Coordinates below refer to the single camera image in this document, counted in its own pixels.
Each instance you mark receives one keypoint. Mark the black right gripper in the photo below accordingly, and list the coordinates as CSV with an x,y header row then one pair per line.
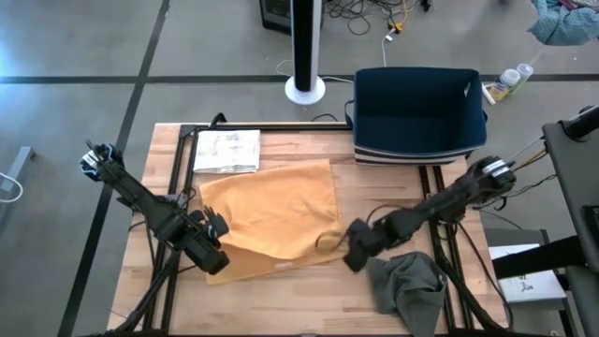
x,y
374,241

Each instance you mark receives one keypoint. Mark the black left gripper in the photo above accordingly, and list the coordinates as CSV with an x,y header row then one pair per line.
x,y
206,253

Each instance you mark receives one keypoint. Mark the orange towel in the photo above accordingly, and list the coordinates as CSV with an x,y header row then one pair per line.
x,y
271,210

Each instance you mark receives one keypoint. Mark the white plaid towel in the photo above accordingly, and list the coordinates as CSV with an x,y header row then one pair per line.
x,y
227,150

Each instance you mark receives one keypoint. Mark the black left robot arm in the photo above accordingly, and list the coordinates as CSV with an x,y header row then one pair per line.
x,y
140,201

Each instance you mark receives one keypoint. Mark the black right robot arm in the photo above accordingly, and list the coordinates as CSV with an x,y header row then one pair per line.
x,y
449,196

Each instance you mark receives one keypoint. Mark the dark grey towel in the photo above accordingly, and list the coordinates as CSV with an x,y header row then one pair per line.
x,y
412,290

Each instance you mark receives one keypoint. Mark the navy white striped fabric bin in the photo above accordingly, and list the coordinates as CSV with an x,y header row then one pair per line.
x,y
416,112

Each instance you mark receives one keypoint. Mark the white box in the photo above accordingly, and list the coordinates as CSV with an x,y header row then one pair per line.
x,y
529,285

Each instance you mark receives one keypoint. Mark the white tube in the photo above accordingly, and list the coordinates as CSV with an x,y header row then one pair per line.
x,y
488,96

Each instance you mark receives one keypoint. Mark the bottle with yellow label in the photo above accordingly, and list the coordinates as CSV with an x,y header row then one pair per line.
x,y
504,84

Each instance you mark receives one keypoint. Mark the black white tower fan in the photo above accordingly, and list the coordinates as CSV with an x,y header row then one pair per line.
x,y
304,47

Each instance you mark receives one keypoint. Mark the yellow plug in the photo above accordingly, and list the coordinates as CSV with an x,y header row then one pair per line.
x,y
397,26

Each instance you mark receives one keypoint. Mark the clear plastic cup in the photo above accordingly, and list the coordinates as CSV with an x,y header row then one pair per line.
x,y
524,72

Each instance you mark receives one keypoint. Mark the black box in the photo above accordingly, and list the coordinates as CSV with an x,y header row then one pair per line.
x,y
276,14

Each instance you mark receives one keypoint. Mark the teal cloth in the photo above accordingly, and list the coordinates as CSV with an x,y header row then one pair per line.
x,y
566,23

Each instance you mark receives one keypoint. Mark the black aluminium table frame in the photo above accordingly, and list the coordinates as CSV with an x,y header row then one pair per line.
x,y
281,127

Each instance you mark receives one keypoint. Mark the grey metal bracket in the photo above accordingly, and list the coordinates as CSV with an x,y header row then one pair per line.
x,y
21,164

